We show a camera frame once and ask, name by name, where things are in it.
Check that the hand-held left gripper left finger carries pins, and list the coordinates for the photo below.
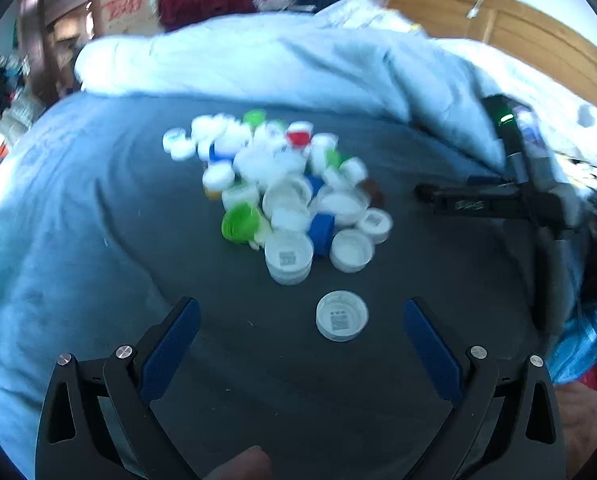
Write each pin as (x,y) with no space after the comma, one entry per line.
(171,350)

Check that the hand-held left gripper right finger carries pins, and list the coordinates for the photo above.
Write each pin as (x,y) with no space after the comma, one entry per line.
(431,355)

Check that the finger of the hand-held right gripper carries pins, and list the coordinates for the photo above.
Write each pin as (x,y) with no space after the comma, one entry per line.
(458,202)

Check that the white bottle cap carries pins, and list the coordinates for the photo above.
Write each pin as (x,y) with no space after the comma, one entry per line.
(342,316)

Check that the pile of mixed bottle caps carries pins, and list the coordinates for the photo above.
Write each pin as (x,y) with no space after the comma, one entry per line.
(283,195)

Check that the person's left hand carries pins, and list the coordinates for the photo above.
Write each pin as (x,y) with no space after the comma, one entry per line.
(241,465)

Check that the white crumpled sheet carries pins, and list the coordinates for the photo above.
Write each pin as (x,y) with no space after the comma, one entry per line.
(553,95)

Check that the blue bed sheet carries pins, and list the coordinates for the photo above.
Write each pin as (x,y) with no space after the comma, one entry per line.
(103,260)

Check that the wooden headboard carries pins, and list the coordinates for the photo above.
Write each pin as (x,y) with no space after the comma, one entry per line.
(528,30)

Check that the blue plastic bag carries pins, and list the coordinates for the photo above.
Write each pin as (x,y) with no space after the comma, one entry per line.
(578,345)

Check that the light blue duvet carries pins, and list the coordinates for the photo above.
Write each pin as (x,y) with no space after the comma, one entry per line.
(278,60)

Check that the clutter of bags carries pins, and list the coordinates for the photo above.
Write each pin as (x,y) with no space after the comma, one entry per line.
(3,110)

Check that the dark red cloth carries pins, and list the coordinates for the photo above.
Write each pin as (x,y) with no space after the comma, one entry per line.
(198,5)

